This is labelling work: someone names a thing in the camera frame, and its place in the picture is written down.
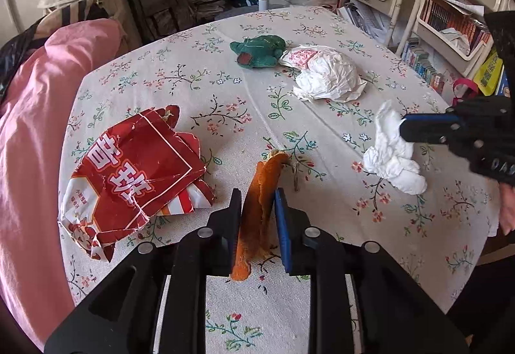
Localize black plastic bag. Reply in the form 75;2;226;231
0;31;46;95

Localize striped bag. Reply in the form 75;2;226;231
38;0;122;31

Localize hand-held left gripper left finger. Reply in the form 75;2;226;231
44;188;243;354

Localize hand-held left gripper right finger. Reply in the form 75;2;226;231
274;188;469;354

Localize red bag handle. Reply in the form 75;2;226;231
452;78;480;108

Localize white tissue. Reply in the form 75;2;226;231
362;100;428;196

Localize pink blanket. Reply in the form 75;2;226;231
0;18;129;351

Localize floral bed sheet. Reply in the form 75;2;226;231
58;5;501;354

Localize orange peel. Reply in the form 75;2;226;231
229;150;291;282

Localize stack of loose papers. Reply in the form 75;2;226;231
337;3;389;41

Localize crumpled white plastic bag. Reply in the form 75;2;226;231
278;44;368;103

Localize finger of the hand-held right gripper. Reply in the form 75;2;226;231
399;96;511;156

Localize person's right hand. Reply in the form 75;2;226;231
498;182;515;236

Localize green plush toy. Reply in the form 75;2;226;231
229;35;287;69

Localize red snack bag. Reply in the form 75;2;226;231
57;104;216;263

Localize yellow book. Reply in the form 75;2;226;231
472;49;505;98

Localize tall white bookshelf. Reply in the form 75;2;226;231
402;0;508;73

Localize row of books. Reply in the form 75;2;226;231
419;0;492;53
401;38;446;94

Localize pile of papers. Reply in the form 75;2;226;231
186;0;243;21

